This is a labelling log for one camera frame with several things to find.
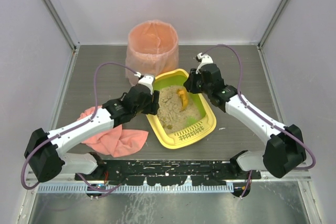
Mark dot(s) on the white slotted cable duct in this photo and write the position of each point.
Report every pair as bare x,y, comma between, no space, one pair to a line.
186,188

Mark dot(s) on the bin with pink bag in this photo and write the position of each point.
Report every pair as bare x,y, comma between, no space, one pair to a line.
152,48

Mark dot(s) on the orange litter scoop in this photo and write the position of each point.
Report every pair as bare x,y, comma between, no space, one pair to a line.
183,95

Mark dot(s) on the yellow green litter box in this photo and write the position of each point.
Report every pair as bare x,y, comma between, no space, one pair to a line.
192,133

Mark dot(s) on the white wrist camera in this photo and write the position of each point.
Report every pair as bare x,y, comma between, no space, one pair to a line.
147,80
203,59

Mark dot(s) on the beige cat litter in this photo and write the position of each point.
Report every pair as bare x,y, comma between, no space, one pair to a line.
169,114

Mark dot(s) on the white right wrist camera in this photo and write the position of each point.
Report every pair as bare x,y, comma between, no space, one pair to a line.
203,59

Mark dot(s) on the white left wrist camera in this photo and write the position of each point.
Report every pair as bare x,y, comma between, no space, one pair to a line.
147,80

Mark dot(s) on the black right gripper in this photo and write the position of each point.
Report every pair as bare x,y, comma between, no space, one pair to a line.
193,82

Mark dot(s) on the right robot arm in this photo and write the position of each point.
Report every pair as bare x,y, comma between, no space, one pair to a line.
284,149

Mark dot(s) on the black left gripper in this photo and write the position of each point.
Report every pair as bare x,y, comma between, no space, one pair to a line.
153,102

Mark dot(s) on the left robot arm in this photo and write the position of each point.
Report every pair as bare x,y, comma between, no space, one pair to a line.
46,152

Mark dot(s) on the pink cloth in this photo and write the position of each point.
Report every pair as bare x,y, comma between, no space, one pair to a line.
117,142

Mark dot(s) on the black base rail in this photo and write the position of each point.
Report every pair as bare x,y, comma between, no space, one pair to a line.
164,173

